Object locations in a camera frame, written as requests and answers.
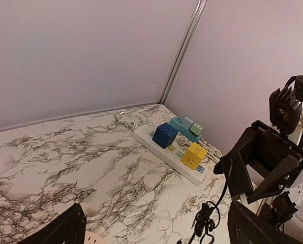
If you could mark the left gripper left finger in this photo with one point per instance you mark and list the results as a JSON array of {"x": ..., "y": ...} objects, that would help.
[{"x": 69, "y": 227}]

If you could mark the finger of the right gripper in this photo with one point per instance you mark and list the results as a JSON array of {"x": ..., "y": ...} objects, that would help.
[
  {"x": 233, "y": 165},
  {"x": 283, "y": 176}
]

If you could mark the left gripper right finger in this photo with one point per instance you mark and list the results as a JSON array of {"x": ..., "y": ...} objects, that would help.
[{"x": 244, "y": 226}]

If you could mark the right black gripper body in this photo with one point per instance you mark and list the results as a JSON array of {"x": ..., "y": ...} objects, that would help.
[{"x": 269, "y": 149}]

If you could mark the black power adapter with cable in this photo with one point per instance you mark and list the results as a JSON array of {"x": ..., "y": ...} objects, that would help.
[{"x": 203, "y": 224}]

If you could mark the yellow cube socket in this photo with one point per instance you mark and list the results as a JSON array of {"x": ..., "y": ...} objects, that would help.
[{"x": 194, "y": 155}]

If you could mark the green usb charger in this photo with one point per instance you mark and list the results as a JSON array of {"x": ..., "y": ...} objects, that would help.
[{"x": 196, "y": 129}]

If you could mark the light blue usb charger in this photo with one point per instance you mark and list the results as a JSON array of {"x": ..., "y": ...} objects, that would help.
[{"x": 187, "y": 123}]

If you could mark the white multicolour power strip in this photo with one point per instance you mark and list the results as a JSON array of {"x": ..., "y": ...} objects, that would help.
[{"x": 170, "y": 155}]

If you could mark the teal power strip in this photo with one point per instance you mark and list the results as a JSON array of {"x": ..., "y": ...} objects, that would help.
[{"x": 213, "y": 153}]

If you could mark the blue cube socket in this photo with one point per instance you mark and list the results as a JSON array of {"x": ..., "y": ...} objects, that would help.
[{"x": 164, "y": 135}]

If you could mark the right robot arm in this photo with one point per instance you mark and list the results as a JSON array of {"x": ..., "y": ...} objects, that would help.
[{"x": 284, "y": 205}]

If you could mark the pink round socket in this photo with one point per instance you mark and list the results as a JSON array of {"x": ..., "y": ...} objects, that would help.
[{"x": 92, "y": 238}]

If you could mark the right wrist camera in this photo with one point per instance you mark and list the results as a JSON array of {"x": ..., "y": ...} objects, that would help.
[{"x": 286, "y": 114}]

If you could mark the right aluminium frame post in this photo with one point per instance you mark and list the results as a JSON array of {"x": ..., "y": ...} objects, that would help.
[{"x": 182, "y": 50}]

